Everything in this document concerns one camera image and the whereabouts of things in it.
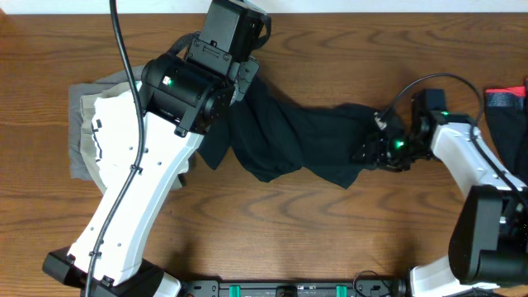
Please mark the dark clothes pile right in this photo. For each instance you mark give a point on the dark clothes pile right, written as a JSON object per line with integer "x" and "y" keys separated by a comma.
{"x": 506, "y": 116}

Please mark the grey folded shirt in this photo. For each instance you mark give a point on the grey folded shirt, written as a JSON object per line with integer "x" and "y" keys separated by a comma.
{"x": 102, "y": 129}

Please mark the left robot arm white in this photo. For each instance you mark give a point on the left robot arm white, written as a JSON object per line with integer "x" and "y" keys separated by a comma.
{"x": 179, "y": 100}

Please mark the black polo shirt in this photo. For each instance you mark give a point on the black polo shirt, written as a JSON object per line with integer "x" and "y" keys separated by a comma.
{"x": 271, "y": 135}

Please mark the beige folded shirt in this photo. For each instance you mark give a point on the beige folded shirt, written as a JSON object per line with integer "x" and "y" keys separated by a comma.
{"x": 86, "y": 144}

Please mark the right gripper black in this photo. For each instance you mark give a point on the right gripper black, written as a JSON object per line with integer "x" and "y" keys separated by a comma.
{"x": 377, "y": 151}

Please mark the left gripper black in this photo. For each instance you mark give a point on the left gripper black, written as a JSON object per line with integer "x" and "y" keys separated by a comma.
{"x": 248, "y": 74}

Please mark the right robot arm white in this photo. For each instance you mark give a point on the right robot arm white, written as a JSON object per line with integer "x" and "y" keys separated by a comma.
{"x": 488, "y": 247}

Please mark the white folded shirt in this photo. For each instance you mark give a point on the white folded shirt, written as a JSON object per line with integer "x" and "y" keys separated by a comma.
{"x": 111, "y": 140}

